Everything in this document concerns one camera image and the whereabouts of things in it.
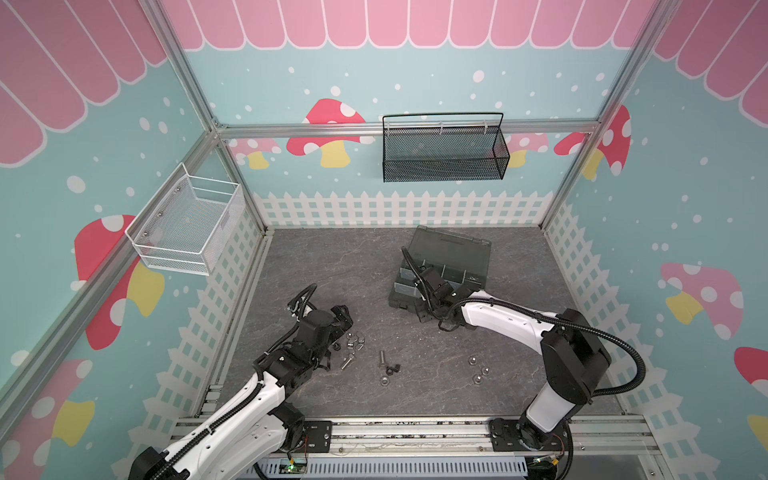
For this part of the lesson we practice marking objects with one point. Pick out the grey plastic organizer box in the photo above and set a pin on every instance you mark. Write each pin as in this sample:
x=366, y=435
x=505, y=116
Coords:
x=459, y=259

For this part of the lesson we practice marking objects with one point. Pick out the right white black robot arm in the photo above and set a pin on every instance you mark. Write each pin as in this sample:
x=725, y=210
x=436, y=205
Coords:
x=573, y=352

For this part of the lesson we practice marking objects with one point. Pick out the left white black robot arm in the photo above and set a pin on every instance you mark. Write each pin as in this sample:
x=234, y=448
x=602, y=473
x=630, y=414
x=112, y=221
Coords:
x=240, y=414

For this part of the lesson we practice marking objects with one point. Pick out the silver wing nut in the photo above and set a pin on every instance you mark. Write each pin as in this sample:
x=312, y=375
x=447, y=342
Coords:
x=355, y=341

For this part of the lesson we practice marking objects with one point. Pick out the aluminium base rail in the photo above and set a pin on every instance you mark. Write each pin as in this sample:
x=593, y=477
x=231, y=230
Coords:
x=600, y=435

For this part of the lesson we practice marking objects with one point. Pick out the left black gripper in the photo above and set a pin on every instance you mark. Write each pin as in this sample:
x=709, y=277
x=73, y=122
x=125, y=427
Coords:
x=344, y=319

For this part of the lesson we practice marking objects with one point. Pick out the black mesh wall basket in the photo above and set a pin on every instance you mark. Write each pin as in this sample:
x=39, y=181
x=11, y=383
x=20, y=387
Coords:
x=441, y=147

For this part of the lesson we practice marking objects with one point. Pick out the silver bolt left middle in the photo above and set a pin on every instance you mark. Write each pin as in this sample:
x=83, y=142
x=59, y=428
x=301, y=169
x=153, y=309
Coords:
x=347, y=361

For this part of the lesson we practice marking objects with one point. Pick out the white wire wall basket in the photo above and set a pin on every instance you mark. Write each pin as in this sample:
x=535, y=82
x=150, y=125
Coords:
x=186, y=225

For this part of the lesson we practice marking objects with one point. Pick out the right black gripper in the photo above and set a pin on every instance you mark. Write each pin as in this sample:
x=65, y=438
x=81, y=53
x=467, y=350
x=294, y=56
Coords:
x=425, y=279

